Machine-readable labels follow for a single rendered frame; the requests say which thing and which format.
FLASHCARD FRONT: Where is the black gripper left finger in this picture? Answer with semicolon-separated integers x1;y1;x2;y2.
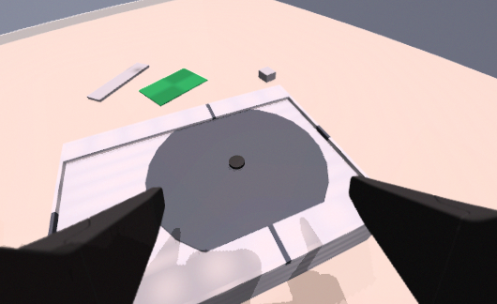
0;188;165;304

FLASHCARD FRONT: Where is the green flat rectangular pad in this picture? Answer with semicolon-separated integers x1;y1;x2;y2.
138;68;208;107

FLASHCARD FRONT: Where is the black steel clevis pin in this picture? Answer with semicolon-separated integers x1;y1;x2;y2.
229;155;245;170

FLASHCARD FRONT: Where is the white flat bar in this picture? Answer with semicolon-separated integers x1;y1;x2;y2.
87;62;150;103

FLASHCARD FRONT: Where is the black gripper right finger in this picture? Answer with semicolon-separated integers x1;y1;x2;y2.
349;176;497;304

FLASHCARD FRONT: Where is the grey round disc with small hole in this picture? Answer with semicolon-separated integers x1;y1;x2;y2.
145;109;329;252

